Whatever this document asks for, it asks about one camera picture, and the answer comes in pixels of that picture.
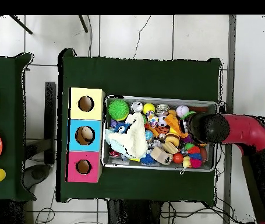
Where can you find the cream muslin cloth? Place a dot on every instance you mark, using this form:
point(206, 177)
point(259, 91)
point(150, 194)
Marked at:
point(134, 135)

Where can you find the green spiky ball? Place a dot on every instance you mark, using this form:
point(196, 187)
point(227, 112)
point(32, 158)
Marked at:
point(189, 114)
point(118, 109)

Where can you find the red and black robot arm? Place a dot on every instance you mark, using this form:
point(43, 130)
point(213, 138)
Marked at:
point(248, 130)

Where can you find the wooden box with three holes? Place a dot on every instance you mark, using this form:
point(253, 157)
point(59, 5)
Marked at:
point(97, 115)

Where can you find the clear mesh bin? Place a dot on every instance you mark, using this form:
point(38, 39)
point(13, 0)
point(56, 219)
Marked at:
point(118, 164)

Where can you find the blue fuzzy toy with eyes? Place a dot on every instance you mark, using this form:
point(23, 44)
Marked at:
point(118, 126)

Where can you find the mint green cloth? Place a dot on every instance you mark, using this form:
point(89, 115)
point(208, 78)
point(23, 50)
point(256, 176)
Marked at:
point(111, 138)

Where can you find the plain wooden cube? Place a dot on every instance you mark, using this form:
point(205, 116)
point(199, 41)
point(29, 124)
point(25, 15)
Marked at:
point(159, 155)

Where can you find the orange plastic comb toy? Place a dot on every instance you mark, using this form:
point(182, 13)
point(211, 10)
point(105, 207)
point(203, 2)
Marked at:
point(174, 125)

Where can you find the toy hamburger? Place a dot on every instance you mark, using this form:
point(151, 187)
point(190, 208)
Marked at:
point(172, 140)

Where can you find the dark green tablecloth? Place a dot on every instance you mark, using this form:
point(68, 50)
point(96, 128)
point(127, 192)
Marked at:
point(137, 79)
point(11, 116)

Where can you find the white baseball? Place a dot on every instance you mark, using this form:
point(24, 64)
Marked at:
point(182, 111)

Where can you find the black tripod leg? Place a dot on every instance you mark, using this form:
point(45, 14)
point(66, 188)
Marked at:
point(20, 24)
point(83, 23)

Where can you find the grey floor strip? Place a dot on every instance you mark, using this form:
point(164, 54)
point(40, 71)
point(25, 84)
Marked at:
point(232, 70)

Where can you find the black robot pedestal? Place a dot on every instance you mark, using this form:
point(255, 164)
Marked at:
point(132, 214)

